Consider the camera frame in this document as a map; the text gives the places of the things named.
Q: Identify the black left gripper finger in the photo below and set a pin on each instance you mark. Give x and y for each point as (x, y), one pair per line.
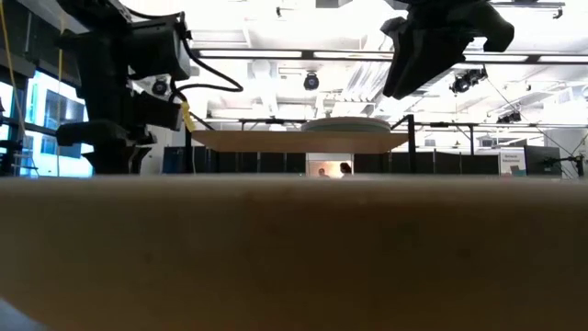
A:
(131, 160)
(105, 161)

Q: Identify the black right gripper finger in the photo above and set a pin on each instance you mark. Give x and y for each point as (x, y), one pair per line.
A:
(400, 55)
(434, 57)

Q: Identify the pale teal plate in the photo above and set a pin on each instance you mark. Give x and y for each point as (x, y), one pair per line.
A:
(344, 125)

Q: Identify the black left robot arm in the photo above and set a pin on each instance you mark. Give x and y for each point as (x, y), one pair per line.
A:
(108, 46)

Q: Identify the wooden shelf, black metal legs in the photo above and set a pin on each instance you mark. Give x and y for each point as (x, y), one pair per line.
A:
(298, 141)

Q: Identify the black ceiling spotlight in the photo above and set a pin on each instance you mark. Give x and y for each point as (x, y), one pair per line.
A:
(510, 118)
(466, 82)
(311, 82)
(159, 87)

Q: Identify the large window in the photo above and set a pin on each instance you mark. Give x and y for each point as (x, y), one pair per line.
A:
(34, 92)

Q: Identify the person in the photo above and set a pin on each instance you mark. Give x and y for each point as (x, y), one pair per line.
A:
(345, 169)
(322, 173)

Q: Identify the white sign poster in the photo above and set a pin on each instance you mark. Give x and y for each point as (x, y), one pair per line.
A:
(512, 161)

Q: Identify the long ceiling light bar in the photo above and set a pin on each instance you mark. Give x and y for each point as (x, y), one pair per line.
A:
(252, 53)

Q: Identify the black background monitor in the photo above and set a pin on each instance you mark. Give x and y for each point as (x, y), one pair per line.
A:
(542, 158)

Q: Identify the black partition wall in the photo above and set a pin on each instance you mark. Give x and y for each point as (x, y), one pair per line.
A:
(271, 162)

